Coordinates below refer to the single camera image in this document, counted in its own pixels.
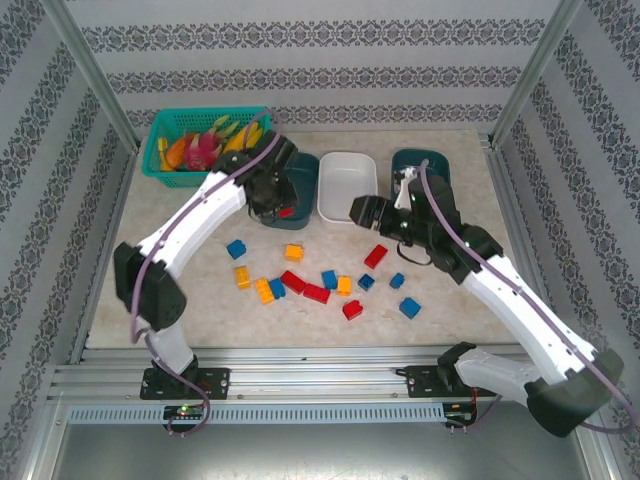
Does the aluminium rail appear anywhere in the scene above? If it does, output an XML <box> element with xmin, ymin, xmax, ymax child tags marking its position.
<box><xmin>68</xmin><ymin>144</ymin><xmax>141</xmax><ymax>365</ymax></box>
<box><xmin>47</xmin><ymin>346</ymin><xmax>589</xmax><ymax>404</ymax></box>
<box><xmin>479</xmin><ymin>130</ymin><xmax>571</xmax><ymax>361</ymax></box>

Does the aluminium right side rail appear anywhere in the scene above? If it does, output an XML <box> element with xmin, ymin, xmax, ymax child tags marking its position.
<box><xmin>479</xmin><ymin>130</ymin><xmax>571</xmax><ymax>361</ymax></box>

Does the aluminium left corner post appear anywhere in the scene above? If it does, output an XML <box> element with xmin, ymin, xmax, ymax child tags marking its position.
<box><xmin>38</xmin><ymin>0</ymin><xmax>141</xmax><ymax>151</ymax></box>

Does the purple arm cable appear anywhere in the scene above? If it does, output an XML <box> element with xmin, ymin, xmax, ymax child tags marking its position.
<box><xmin>419</xmin><ymin>158</ymin><xmax>640</xmax><ymax>435</ymax></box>
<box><xmin>128</xmin><ymin>108</ymin><xmax>287</xmax><ymax>439</ymax></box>

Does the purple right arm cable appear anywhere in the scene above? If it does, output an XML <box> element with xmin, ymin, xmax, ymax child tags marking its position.
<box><xmin>419</xmin><ymin>158</ymin><xmax>640</xmax><ymax>435</ymax></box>

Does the perforated metal cable duct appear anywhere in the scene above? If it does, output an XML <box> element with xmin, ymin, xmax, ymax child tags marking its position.
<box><xmin>66</xmin><ymin>403</ymin><xmax>447</xmax><ymax>425</ymax></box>

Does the aluminium front rail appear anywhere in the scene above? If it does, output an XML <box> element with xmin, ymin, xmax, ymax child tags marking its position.
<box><xmin>47</xmin><ymin>346</ymin><xmax>589</xmax><ymax>404</ymax></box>

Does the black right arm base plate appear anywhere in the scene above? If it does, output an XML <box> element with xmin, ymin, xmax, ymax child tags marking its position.
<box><xmin>403</xmin><ymin>364</ymin><xmax>501</xmax><ymax>400</ymax></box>

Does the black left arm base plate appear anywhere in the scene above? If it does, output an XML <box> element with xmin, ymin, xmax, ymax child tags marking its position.
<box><xmin>139</xmin><ymin>367</ymin><xmax>231</xmax><ymax>401</ymax></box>

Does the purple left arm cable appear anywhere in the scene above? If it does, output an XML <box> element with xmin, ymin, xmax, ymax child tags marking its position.
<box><xmin>128</xmin><ymin>108</ymin><xmax>287</xmax><ymax>439</ymax></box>

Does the dark teal plastic container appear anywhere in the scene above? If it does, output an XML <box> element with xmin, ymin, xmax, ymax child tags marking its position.
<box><xmin>390</xmin><ymin>148</ymin><xmax>451</xmax><ymax>201</ymax></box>
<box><xmin>257</xmin><ymin>152</ymin><xmax>321</xmax><ymax>231</ymax></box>

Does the aluminium corner post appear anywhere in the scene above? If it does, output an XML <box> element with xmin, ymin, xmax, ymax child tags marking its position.
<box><xmin>489</xmin><ymin>0</ymin><xmax>584</xmax><ymax>146</ymax></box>
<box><xmin>38</xmin><ymin>0</ymin><xmax>141</xmax><ymax>151</ymax></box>

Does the thin black right gripper cable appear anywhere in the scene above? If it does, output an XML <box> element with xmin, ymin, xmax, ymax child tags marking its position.
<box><xmin>397</xmin><ymin>242</ymin><xmax>434</xmax><ymax>267</ymax></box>

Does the aluminium left side rail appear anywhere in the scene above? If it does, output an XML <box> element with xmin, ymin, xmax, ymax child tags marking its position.
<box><xmin>68</xmin><ymin>144</ymin><xmax>141</xmax><ymax>365</ymax></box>

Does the pink toy dragon fruit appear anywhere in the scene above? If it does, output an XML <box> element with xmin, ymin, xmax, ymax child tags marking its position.
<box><xmin>180</xmin><ymin>114</ymin><xmax>240</xmax><ymax>172</ymax></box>

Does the left circuit board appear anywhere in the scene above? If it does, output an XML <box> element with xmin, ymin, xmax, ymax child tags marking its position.
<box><xmin>163</xmin><ymin>404</ymin><xmax>207</xmax><ymax>420</ymax></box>

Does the teal plastic mesh basket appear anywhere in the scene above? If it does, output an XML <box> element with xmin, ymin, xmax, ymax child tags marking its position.
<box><xmin>141</xmin><ymin>105</ymin><xmax>274</xmax><ymax>190</ymax></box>

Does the aluminium right corner post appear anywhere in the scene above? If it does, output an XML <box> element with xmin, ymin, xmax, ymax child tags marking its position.
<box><xmin>489</xmin><ymin>0</ymin><xmax>584</xmax><ymax>146</ymax></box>

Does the long red lego brick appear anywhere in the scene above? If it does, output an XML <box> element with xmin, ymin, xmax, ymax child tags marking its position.
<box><xmin>279</xmin><ymin>269</ymin><xmax>307</xmax><ymax>295</ymax></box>
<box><xmin>363</xmin><ymin>244</ymin><xmax>390</xmax><ymax>270</ymax></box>
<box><xmin>302</xmin><ymin>282</ymin><xmax>332</xmax><ymax>305</ymax></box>

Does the white plastic container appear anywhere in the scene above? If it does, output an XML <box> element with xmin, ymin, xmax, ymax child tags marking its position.
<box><xmin>315</xmin><ymin>152</ymin><xmax>378</xmax><ymax>225</ymax></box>

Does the yellow toy banana bunch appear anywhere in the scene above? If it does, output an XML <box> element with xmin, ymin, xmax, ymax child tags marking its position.
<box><xmin>219</xmin><ymin>122</ymin><xmax>265</xmax><ymax>156</ymax></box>

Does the orange toy vegetable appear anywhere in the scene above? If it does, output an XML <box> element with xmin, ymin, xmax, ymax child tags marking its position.
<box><xmin>166</xmin><ymin>138</ymin><xmax>187</xmax><ymax>170</ymax></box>

